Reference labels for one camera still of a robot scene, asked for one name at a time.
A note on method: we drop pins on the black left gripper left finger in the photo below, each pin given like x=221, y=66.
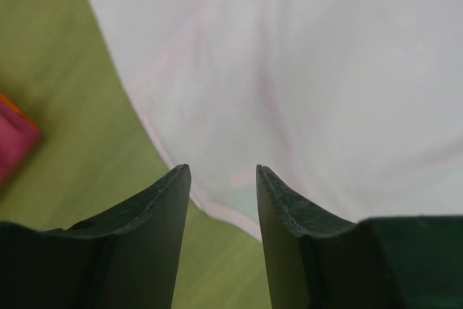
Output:
x=124, y=257

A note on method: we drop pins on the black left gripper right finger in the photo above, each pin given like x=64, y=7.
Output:
x=315, y=259

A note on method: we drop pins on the light pink t shirt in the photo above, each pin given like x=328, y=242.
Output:
x=356, y=104

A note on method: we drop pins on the folded magenta t shirt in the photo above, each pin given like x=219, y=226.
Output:
x=17, y=140

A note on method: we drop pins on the folded orange t shirt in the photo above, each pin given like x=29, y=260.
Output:
x=15, y=109

